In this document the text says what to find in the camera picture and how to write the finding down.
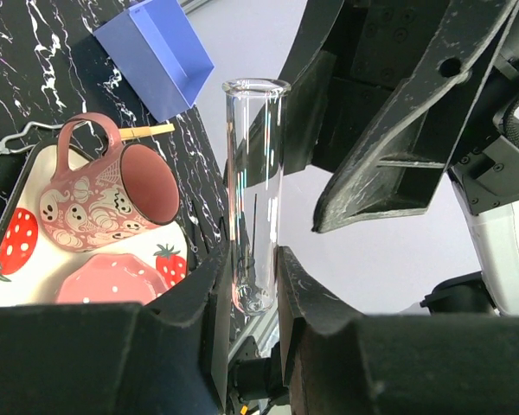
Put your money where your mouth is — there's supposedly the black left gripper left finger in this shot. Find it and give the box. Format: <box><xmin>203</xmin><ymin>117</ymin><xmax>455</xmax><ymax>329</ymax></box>
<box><xmin>0</xmin><ymin>244</ymin><xmax>231</xmax><ymax>414</ymax></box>

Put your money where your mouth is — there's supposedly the strawberry print white tray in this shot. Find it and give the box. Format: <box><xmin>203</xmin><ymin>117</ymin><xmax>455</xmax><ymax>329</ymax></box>
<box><xmin>0</xmin><ymin>144</ymin><xmax>194</xmax><ymax>307</ymax></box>

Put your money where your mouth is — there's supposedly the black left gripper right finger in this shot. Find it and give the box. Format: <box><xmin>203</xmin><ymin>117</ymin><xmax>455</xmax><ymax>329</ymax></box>
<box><xmin>276</xmin><ymin>246</ymin><xmax>519</xmax><ymax>414</ymax></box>

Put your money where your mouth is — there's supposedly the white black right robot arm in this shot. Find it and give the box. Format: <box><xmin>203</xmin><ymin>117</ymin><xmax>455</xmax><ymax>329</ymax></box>
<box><xmin>280</xmin><ymin>1</ymin><xmax>519</xmax><ymax>316</ymax></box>

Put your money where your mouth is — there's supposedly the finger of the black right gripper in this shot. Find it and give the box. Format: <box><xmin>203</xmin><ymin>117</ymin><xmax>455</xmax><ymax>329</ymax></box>
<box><xmin>280</xmin><ymin>1</ymin><xmax>372</xmax><ymax>177</ymax></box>
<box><xmin>312</xmin><ymin>1</ymin><xmax>519</xmax><ymax>233</ymax></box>

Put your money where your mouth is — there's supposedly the pink patterned mug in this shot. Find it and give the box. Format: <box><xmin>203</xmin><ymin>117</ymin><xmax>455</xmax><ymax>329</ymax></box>
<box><xmin>39</xmin><ymin>112</ymin><xmax>180</xmax><ymax>252</ymax></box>

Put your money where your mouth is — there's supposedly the blue plastic box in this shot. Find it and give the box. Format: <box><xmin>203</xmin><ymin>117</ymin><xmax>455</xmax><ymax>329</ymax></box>
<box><xmin>93</xmin><ymin>0</ymin><xmax>215</xmax><ymax>122</ymax></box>

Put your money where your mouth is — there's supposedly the clear glass test tube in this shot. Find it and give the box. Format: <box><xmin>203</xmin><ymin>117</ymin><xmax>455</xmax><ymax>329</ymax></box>
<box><xmin>222</xmin><ymin>78</ymin><xmax>290</xmax><ymax>316</ymax></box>

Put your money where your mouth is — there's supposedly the wooden test tube clamp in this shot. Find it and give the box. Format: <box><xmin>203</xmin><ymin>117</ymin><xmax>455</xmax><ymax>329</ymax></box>
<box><xmin>119</xmin><ymin>123</ymin><xmax>175</xmax><ymax>141</ymax></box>

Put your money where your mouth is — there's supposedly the pink polka dot plate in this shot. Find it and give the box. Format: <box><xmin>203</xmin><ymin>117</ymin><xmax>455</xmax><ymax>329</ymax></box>
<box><xmin>55</xmin><ymin>253</ymin><xmax>169</xmax><ymax>304</ymax></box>

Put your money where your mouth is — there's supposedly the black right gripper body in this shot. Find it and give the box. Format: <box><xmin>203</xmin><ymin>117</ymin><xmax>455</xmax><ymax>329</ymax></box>
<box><xmin>319</xmin><ymin>1</ymin><xmax>449</xmax><ymax>169</ymax></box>

